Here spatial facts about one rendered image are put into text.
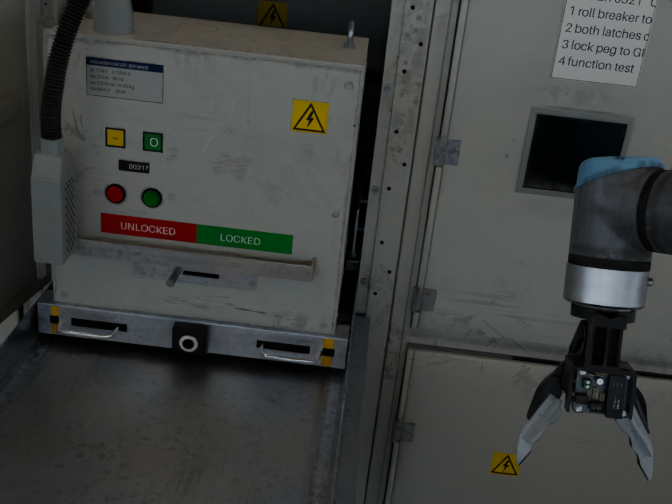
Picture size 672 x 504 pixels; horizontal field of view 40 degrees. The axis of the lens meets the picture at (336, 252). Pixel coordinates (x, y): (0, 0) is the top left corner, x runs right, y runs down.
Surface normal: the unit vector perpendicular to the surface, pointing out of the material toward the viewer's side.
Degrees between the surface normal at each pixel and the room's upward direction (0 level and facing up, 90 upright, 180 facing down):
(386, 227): 90
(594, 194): 78
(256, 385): 0
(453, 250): 90
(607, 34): 90
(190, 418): 0
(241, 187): 90
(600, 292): 72
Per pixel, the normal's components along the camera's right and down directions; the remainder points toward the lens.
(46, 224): -0.07, 0.42
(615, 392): -0.13, 0.07
